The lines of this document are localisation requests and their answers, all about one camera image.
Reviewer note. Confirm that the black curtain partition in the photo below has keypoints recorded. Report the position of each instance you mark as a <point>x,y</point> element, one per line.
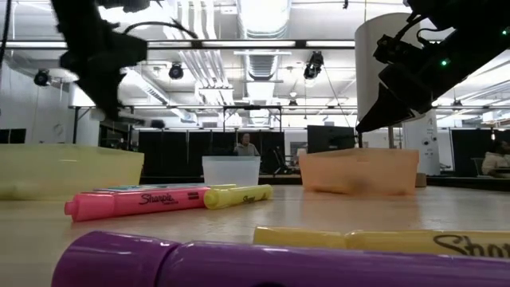
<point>175,155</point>
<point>470,153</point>

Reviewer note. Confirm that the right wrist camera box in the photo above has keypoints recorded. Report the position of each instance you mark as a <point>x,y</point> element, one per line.
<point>394,49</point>

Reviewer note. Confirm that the white round column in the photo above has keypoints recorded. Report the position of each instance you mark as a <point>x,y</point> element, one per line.
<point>422,147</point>

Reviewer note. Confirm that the person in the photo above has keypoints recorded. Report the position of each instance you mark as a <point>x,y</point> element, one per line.
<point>496,163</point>
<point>246,149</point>

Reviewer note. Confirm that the clear plastic bin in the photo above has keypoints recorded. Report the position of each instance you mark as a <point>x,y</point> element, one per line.
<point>231,171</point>

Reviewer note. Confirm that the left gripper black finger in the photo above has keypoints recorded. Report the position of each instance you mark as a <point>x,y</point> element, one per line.
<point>103,95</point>

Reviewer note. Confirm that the black ceiling spotlight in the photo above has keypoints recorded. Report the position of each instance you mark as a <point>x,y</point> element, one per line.
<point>176,71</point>
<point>313,65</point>
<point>41,77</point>

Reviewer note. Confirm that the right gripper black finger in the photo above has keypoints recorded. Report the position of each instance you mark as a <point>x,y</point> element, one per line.
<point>384,113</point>

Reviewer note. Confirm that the orange translucent plastic bin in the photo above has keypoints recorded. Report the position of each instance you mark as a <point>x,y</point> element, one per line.
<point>358,171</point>

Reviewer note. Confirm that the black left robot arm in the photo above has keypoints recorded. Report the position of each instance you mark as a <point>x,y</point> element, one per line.
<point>75,20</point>

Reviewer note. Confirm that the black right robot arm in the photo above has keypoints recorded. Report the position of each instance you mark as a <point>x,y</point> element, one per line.
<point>490,24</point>

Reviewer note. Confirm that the pink highlighter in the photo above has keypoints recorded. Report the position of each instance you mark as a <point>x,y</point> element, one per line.
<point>131,201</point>

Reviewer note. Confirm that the black computer monitor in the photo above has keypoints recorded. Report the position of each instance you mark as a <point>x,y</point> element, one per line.
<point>330,139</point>

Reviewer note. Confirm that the yellow translucent plastic bin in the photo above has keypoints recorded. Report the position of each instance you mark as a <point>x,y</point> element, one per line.
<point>60,171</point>

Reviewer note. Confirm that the purple highlighter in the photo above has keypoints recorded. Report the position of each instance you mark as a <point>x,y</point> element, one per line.
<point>239,267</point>

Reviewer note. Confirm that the white shade table lamp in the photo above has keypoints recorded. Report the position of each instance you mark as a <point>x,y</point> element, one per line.
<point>364,79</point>

